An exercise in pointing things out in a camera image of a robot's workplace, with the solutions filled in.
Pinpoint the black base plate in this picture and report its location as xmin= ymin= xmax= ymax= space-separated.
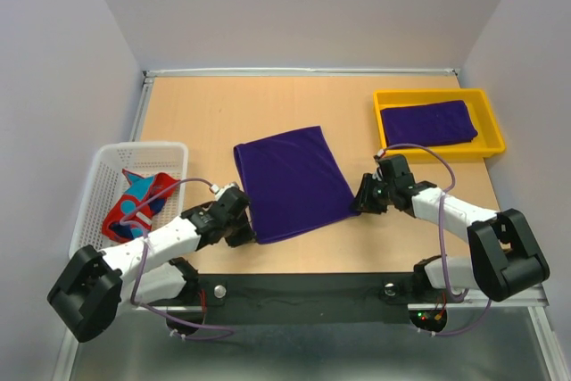
xmin=146 ymin=271 xmax=465 ymax=327

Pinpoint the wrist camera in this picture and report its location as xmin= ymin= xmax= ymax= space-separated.
xmin=373 ymin=149 xmax=386 ymax=182
xmin=209 ymin=182 xmax=238 ymax=195

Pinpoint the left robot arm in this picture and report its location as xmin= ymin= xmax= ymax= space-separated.
xmin=47 ymin=185 xmax=255 ymax=343

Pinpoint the red blue patterned towel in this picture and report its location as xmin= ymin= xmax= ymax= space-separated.
xmin=101 ymin=169 xmax=177 ymax=244

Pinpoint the aluminium rail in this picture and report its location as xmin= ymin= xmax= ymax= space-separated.
xmin=144 ymin=67 xmax=459 ymax=79
xmin=72 ymin=269 xmax=549 ymax=311

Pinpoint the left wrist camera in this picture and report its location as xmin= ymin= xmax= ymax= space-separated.
xmin=209 ymin=182 xmax=238 ymax=195

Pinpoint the purple towel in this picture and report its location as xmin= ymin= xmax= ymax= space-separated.
xmin=380 ymin=100 xmax=478 ymax=146
xmin=233 ymin=126 xmax=358 ymax=244

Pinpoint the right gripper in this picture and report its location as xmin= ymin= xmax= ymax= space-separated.
xmin=350 ymin=172 xmax=395 ymax=213

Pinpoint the yellow plastic tray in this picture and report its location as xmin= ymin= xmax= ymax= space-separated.
xmin=373 ymin=88 xmax=506 ymax=162

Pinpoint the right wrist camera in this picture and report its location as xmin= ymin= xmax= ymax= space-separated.
xmin=373 ymin=149 xmax=386 ymax=182

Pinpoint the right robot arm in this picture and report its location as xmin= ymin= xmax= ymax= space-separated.
xmin=352 ymin=152 xmax=550 ymax=302

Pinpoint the aluminium front rail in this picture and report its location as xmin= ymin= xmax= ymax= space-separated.
xmin=72 ymin=269 xmax=549 ymax=311

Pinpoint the white plastic basket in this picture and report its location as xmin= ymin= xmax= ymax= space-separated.
xmin=68 ymin=141 xmax=188 ymax=256

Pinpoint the aluminium back rail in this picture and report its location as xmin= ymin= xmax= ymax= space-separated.
xmin=144 ymin=67 xmax=459 ymax=79

